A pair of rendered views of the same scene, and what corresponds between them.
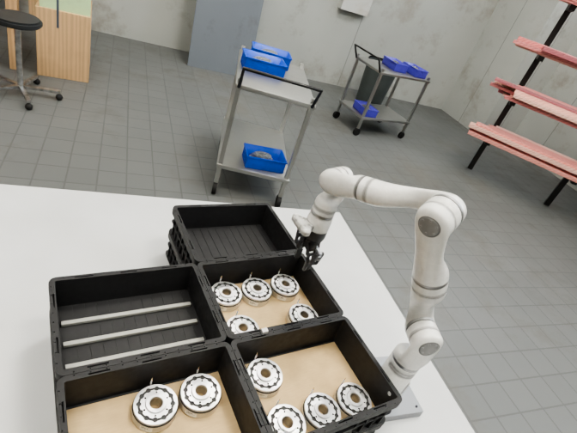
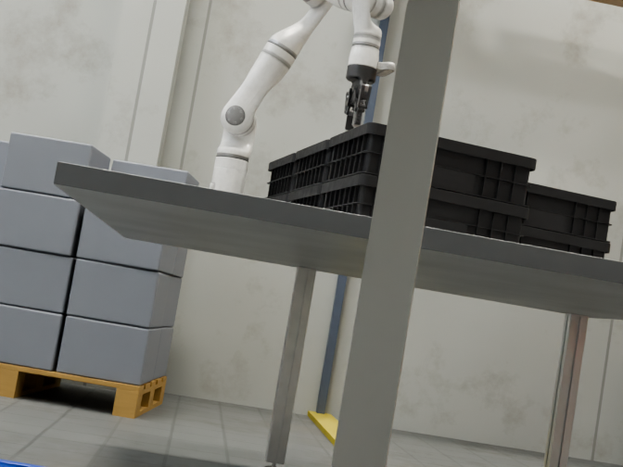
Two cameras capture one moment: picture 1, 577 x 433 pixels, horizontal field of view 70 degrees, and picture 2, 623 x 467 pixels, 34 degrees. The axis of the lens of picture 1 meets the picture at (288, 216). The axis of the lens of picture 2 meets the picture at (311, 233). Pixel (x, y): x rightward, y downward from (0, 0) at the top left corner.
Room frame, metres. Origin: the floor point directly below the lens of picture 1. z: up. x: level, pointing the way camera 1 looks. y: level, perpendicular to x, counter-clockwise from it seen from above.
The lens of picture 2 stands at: (3.40, 0.84, 0.51)
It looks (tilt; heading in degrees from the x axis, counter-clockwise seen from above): 5 degrees up; 203
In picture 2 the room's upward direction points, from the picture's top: 10 degrees clockwise
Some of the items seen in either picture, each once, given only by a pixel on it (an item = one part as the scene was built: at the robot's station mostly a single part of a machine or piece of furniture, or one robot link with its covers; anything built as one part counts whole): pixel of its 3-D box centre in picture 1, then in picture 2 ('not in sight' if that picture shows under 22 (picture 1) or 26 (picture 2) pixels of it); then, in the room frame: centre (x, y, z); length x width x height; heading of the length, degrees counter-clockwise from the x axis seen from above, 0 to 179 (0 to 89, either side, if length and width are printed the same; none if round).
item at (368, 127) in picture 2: (236, 230); (428, 153); (1.20, 0.16, 0.92); 0.40 x 0.30 x 0.02; 129
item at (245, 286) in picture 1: (257, 289); not in sight; (1.01, 0.01, 0.86); 0.10 x 0.10 x 0.01
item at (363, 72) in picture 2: (312, 236); (360, 83); (1.06, -0.09, 1.10); 0.08 x 0.08 x 0.09
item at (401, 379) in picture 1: (393, 375); (227, 189); (0.91, -0.49, 0.82); 0.09 x 0.09 x 0.17; 21
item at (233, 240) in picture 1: (233, 241); (425, 175); (1.20, 0.16, 0.87); 0.40 x 0.30 x 0.11; 129
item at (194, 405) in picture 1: (200, 392); not in sight; (0.60, 0.05, 0.86); 0.10 x 0.10 x 0.01
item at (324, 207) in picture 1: (333, 191); (367, 18); (1.07, -0.10, 1.27); 0.09 x 0.07 x 0.15; 145
